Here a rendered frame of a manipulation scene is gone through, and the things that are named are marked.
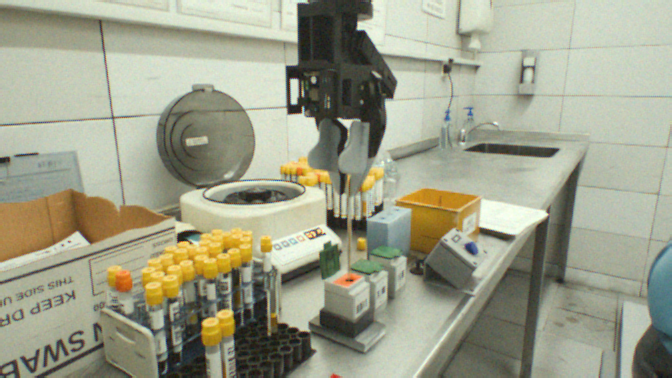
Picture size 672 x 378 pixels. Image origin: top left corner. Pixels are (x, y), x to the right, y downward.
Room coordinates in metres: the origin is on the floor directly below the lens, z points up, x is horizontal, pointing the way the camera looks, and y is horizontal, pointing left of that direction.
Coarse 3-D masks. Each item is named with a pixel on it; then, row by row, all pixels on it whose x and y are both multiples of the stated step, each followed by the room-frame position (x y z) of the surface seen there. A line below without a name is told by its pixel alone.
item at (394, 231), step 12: (384, 216) 0.70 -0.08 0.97; (396, 216) 0.70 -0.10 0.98; (408, 216) 0.74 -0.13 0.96; (372, 228) 0.68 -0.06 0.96; (384, 228) 0.67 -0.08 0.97; (396, 228) 0.69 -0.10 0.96; (408, 228) 0.74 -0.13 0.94; (372, 240) 0.68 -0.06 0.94; (384, 240) 0.67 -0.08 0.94; (396, 240) 0.70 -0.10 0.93; (408, 240) 0.74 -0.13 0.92; (408, 252) 0.74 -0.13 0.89; (408, 264) 0.71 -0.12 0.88
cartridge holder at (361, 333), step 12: (324, 312) 0.50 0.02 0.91; (372, 312) 0.51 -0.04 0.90; (312, 324) 0.50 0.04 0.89; (324, 324) 0.50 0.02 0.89; (336, 324) 0.49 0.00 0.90; (348, 324) 0.48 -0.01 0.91; (360, 324) 0.48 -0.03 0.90; (372, 324) 0.50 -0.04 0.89; (384, 324) 0.50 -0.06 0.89; (324, 336) 0.49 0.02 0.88; (336, 336) 0.48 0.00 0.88; (348, 336) 0.47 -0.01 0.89; (360, 336) 0.47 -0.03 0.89; (372, 336) 0.47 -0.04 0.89; (360, 348) 0.46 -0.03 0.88
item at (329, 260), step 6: (330, 240) 0.53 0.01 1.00; (324, 246) 0.52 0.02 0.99; (330, 246) 0.53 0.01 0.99; (336, 246) 0.53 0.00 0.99; (324, 252) 0.51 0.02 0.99; (330, 252) 0.52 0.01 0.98; (336, 252) 0.53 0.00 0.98; (324, 258) 0.51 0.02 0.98; (330, 258) 0.52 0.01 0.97; (336, 258) 0.53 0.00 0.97; (324, 264) 0.51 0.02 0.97; (330, 264) 0.52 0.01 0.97; (336, 264) 0.53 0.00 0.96; (324, 270) 0.51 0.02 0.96; (330, 270) 0.52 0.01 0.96; (336, 270) 0.53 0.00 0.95; (324, 276) 0.51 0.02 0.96; (330, 276) 0.51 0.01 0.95
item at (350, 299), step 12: (336, 276) 0.51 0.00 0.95; (360, 276) 0.51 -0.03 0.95; (324, 288) 0.50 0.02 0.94; (336, 288) 0.49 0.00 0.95; (348, 288) 0.48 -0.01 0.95; (360, 288) 0.49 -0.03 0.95; (324, 300) 0.50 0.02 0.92; (336, 300) 0.49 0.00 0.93; (348, 300) 0.48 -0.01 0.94; (360, 300) 0.49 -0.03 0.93; (336, 312) 0.49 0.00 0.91; (348, 312) 0.48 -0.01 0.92; (360, 312) 0.49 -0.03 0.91
